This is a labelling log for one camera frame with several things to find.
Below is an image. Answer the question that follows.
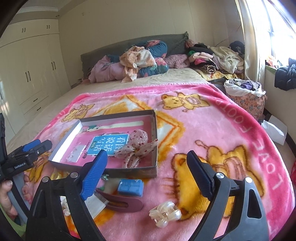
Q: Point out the clear plastic packet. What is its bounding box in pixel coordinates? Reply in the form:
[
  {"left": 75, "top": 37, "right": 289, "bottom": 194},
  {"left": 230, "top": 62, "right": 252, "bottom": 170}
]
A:
[{"left": 84, "top": 194, "right": 108, "bottom": 219}]

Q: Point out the maroon oval hair clip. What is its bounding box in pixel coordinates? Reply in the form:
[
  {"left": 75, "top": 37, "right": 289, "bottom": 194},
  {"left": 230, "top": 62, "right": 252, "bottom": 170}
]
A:
[{"left": 95, "top": 189, "right": 144, "bottom": 213}]

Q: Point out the cream pearl claw clip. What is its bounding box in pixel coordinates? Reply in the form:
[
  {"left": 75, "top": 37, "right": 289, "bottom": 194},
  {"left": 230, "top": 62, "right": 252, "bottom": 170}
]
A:
[{"left": 149, "top": 201, "right": 182, "bottom": 228}]

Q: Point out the green sleeve left forearm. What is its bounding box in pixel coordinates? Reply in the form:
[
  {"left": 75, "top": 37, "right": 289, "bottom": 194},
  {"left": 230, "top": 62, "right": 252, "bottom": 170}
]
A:
[{"left": 1, "top": 206, "right": 26, "bottom": 237}]

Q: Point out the person's left hand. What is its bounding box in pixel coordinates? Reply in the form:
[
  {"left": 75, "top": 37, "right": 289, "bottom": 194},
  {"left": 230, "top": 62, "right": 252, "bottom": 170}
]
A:
[{"left": 0, "top": 180, "right": 18, "bottom": 220}]

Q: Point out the blue rectangular eraser block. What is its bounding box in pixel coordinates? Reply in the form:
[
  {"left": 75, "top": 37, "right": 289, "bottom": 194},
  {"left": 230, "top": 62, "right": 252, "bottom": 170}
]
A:
[{"left": 117, "top": 179, "right": 144, "bottom": 197}]

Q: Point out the dark cardboard box lid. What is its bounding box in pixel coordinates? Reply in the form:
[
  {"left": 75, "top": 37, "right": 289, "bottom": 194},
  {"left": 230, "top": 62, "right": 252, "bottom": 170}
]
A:
[{"left": 49, "top": 110, "right": 159, "bottom": 179}]

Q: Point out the pink dotted fabric scrunchie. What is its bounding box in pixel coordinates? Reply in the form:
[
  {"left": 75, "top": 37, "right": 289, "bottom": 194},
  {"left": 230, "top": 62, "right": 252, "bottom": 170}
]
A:
[{"left": 114, "top": 129, "right": 158, "bottom": 169}]

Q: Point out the pink cartoon bear blanket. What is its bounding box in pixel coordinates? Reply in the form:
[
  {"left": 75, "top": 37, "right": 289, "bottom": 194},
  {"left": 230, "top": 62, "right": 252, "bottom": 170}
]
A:
[{"left": 35, "top": 84, "right": 295, "bottom": 240}]

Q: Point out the white built-in wardrobe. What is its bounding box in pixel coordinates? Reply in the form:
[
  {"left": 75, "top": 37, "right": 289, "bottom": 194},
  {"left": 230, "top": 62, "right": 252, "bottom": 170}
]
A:
[{"left": 1, "top": 19, "right": 71, "bottom": 142}]

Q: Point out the white paper bag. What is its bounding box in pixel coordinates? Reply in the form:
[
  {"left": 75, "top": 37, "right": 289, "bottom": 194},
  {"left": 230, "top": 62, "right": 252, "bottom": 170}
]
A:
[{"left": 261, "top": 115, "right": 287, "bottom": 146}]

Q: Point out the floral laundry basket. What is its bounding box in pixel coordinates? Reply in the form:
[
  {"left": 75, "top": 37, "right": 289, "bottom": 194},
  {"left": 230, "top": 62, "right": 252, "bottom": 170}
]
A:
[{"left": 224, "top": 78, "right": 267, "bottom": 121}]

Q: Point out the pink folded quilt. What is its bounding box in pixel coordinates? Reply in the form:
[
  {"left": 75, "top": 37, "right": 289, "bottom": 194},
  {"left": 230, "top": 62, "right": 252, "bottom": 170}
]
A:
[{"left": 88, "top": 55, "right": 125, "bottom": 83}]

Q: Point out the pile of mixed clothes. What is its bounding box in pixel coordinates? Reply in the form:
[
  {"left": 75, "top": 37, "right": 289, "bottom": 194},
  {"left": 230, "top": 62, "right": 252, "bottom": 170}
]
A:
[{"left": 185, "top": 39, "right": 245, "bottom": 81}]

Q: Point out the orange white crumpled cloth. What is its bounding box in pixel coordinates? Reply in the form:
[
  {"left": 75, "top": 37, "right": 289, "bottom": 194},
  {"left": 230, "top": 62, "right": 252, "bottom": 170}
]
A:
[{"left": 119, "top": 46, "right": 157, "bottom": 83}]

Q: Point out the black jacket on sill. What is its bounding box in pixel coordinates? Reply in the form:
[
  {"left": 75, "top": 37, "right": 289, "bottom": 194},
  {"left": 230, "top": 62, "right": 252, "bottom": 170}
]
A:
[{"left": 274, "top": 58, "right": 296, "bottom": 91}]

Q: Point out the dark grey headboard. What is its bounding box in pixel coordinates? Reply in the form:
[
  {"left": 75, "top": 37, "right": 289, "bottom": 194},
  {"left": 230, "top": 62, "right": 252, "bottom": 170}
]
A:
[{"left": 80, "top": 32, "right": 189, "bottom": 78}]

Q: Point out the cream curtain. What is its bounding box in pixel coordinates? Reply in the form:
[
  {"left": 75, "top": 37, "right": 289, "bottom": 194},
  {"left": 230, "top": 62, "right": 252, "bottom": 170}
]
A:
[{"left": 235, "top": 1, "right": 270, "bottom": 85}]

